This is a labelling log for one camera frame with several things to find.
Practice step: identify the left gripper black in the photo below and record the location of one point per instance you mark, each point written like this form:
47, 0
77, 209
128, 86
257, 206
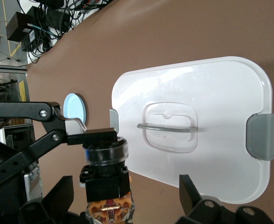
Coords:
2, 152

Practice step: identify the grey box latch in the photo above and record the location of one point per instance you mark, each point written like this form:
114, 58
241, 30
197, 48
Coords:
261, 137
113, 119

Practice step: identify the white lidded storage box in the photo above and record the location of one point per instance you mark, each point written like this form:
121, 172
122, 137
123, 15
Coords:
221, 93

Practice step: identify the aluminium profile rail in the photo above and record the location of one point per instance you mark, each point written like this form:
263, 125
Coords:
6, 70

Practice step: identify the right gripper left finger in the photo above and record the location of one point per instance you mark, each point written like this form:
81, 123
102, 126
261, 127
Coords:
57, 200

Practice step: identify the orange and black push-button switch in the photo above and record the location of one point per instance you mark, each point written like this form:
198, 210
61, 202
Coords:
106, 186

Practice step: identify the black box power supply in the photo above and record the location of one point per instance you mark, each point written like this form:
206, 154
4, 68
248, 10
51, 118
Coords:
18, 25

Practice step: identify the flat black power adapter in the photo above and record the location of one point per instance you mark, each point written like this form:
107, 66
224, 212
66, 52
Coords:
55, 17

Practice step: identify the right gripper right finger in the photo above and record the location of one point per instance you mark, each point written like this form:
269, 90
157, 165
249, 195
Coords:
197, 207

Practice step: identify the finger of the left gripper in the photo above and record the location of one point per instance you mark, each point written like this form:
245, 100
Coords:
92, 136

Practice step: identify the light blue round plate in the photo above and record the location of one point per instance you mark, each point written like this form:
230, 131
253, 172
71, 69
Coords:
74, 107

